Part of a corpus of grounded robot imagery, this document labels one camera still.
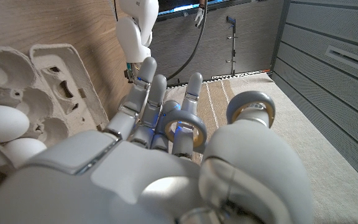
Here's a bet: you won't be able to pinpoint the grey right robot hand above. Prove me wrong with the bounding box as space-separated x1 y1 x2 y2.
0 57 315 224

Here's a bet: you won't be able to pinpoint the pale person hand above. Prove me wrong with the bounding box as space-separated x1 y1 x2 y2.
194 6 206 29

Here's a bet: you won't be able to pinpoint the scissors with grey yellow handles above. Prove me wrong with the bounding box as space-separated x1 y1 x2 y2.
162 90 276 154

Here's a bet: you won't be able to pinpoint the grey cardboard egg carton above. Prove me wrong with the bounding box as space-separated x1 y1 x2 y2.
0 43 110 175

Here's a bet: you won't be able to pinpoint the white egg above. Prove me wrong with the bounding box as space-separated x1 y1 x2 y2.
0 105 30 144
2 138 48 169

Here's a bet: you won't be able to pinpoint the dark monitor with blue screen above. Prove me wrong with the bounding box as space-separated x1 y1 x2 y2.
157 0 260 21

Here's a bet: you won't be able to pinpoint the beige striped curtain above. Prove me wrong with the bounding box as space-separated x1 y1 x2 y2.
163 73 358 224

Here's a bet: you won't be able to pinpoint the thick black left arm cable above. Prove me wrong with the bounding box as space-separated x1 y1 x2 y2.
166 0 209 81

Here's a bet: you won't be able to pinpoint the black rail with hooks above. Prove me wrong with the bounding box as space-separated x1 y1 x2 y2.
226 15 239 77

